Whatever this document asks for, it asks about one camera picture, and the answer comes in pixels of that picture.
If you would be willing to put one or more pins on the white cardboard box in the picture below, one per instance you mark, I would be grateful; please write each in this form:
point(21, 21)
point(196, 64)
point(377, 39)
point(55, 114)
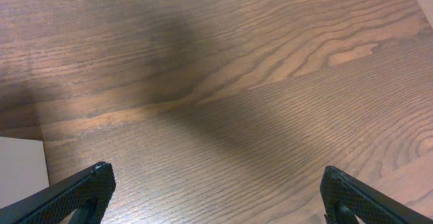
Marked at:
point(23, 169)

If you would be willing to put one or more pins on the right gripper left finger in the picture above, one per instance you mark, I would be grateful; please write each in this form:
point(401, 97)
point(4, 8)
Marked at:
point(84, 196)

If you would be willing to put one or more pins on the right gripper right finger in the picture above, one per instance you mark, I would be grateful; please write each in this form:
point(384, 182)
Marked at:
point(348, 200)

